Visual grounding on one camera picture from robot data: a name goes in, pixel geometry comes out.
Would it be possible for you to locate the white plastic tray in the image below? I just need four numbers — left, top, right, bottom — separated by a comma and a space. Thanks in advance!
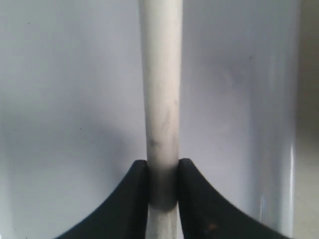
0, 0, 301, 239

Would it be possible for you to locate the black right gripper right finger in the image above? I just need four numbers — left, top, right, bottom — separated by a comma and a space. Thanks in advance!
177, 158, 285, 239

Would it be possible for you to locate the white drumstick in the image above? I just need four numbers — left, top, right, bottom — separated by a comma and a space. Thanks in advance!
139, 0, 183, 239

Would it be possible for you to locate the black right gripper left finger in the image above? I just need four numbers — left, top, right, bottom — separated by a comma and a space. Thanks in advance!
58, 160, 150, 239

